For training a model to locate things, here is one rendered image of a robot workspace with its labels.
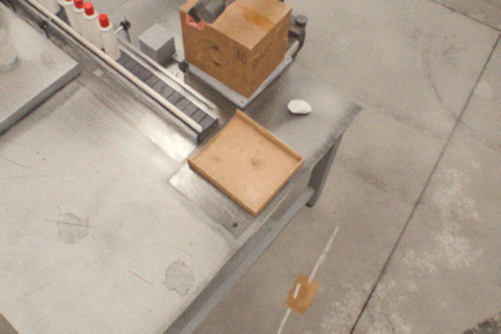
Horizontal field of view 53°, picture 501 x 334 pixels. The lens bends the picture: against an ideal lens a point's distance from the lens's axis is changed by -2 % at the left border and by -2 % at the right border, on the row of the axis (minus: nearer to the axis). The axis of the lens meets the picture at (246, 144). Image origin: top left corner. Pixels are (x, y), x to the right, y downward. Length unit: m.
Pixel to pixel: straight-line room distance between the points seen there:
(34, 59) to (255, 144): 0.89
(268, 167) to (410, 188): 1.21
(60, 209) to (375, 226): 1.55
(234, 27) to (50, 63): 0.72
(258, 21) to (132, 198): 0.71
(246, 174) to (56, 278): 0.68
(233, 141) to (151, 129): 0.29
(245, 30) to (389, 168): 1.38
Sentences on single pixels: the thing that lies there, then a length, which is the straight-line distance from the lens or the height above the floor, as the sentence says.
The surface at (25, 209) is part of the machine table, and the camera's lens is 1.78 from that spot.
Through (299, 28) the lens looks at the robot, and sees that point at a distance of 2.89.
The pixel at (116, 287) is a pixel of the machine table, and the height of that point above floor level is 0.83.
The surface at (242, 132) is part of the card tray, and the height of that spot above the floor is 0.83.
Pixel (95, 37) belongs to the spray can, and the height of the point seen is 0.95.
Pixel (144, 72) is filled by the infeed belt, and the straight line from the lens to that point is 1.91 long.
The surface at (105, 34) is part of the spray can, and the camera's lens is 1.86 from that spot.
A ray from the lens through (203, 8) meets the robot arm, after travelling 1.46.
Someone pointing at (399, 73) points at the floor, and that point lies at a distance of 3.19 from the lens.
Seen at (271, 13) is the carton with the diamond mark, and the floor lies 1.12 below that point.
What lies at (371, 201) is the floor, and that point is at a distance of 2.68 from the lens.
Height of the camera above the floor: 2.35
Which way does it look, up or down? 59 degrees down
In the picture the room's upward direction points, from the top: 4 degrees clockwise
